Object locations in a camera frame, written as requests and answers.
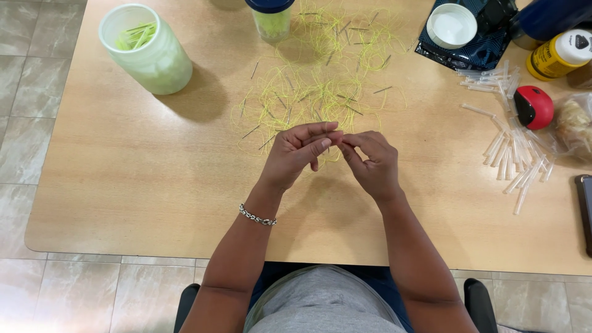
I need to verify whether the person's right hand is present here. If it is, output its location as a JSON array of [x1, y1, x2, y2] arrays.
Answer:
[[338, 131, 401, 204]]

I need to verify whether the person's left hand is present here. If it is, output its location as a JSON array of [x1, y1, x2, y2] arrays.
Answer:
[[258, 121, 346, 193]]

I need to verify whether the thin needle with green thread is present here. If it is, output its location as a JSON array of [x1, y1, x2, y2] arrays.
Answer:
[[324, 132, 345, 163]]

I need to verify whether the pile of yellow-green threads with needles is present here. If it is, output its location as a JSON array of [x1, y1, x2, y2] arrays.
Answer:
[[230, 0, 418, 163]]

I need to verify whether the clear jar with blue lid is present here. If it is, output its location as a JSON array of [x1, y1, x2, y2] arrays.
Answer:
[[245, 0, 295, 44]]

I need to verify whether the pile of clear plastic tubes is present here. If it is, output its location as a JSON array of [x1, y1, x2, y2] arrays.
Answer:
[[455, 60, 556, 216]]

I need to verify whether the person's grey shirt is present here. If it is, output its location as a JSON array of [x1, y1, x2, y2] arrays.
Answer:
[[244, 265, 408, 333]]

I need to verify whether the dark blue patterned pouch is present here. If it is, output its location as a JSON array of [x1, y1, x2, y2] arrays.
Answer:
[[415, 0, 520, 71]]

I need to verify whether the translucent open plastic jar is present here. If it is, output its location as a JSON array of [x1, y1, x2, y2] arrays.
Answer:
[[98, 4, 193, 96]]

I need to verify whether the white round lid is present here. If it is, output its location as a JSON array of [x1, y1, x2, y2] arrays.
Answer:
[[426, 4, 478, 50]]

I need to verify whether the black chair armrest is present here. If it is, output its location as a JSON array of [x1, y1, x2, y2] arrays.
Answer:
[[464, 278, 500, 333], [173, 283, 202, 333]]

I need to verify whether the red and black round gadget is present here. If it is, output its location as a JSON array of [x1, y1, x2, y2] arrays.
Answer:
[[514, 85, 555, 130]]

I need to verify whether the bundle of green tubes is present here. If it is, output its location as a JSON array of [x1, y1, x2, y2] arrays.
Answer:
[[115, 22, 157, 51]]

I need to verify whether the black device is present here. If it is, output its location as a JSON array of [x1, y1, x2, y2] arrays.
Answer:
[[476, 0, 519, 36]]

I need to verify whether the clear plastic bag with contents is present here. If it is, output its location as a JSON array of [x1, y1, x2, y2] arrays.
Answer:
[[553, 92, 592, 161]]

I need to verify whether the yellow bottle with white cap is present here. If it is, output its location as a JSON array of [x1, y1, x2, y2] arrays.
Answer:
[[526, 29, 592, 82]]

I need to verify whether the black phone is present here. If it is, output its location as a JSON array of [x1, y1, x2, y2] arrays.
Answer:
[[575, 175, 592, 258]]

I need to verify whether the dark blue bottle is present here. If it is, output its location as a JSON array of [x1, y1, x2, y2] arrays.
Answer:
[[509, 0, 592, 51]]

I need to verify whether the silver chain bracelet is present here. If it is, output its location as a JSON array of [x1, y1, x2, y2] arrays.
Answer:
[[239, 203, 278, 227]]

